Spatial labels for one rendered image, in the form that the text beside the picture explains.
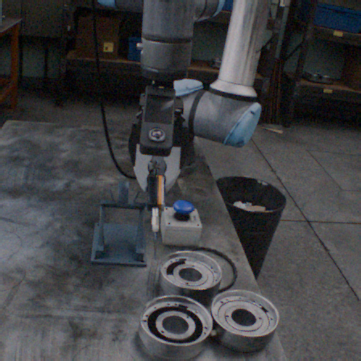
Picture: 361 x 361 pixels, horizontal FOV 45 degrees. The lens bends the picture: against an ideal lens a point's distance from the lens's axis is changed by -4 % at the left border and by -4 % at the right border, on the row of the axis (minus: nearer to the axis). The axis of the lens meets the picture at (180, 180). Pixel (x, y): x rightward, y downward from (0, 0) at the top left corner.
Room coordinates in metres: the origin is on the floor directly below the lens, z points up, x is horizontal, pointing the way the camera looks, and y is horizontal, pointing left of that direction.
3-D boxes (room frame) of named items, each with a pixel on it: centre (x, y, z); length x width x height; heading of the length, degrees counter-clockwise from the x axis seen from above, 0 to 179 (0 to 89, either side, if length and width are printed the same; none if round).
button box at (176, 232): (0.78, -0.01, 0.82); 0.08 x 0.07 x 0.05; 11
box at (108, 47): (4.09, 0.93, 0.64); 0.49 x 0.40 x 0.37; 106
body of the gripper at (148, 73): (0.70, 0.05, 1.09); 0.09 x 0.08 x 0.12; 6
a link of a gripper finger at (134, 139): (0.67, 0.07, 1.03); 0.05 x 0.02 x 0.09; 96
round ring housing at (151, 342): (0.49, -0.02, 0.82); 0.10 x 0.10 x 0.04
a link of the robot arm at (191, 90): (1.11, 0.03, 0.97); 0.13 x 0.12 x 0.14; 70
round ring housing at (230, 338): (0.53, -0.13, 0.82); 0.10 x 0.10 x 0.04
